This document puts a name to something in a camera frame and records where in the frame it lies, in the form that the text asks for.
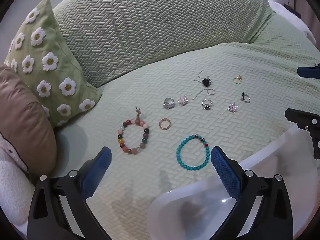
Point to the white fluffy blanket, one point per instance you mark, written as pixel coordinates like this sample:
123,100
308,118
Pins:
287,15

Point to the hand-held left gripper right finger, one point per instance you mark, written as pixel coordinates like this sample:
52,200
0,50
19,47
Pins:
225,172

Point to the green woven sofa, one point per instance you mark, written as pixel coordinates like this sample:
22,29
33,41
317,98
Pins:
162,30

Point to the pink flower earring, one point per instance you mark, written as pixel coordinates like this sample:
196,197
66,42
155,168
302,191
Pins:
182,100

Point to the green daisy throw pillow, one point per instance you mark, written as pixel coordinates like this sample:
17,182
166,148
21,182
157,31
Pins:
50,42

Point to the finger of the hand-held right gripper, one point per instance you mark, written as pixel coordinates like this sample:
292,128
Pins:
300,117
310,73

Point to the white fluffy flower cushion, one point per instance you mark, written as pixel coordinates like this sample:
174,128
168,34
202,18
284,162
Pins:
12,187

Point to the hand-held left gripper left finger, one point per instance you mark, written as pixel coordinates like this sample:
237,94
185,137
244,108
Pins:
98,172

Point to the brown round cushion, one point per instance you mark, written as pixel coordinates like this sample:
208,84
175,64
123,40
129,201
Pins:
22,120

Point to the white plastic tray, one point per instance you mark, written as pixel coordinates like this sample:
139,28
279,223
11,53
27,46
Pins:
200,205

